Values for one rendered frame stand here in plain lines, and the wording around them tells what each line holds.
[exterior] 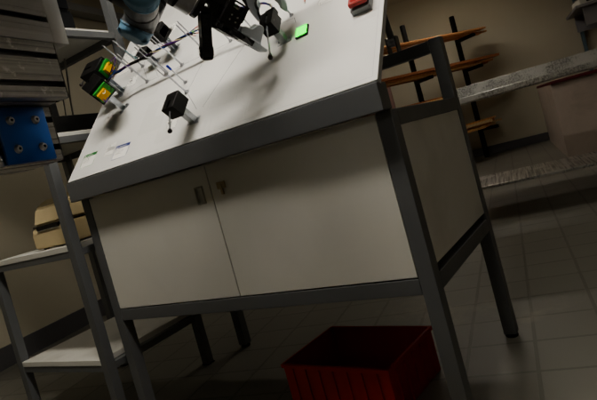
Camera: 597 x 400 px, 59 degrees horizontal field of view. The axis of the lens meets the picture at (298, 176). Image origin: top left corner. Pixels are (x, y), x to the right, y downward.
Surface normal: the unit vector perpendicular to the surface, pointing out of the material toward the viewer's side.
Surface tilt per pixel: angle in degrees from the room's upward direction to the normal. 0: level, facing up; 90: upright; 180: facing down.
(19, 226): 90
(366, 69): 49
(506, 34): 90
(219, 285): 90
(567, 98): 90
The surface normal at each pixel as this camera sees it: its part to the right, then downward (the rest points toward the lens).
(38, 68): 0.90, -0.23
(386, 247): -0.51, 0.18
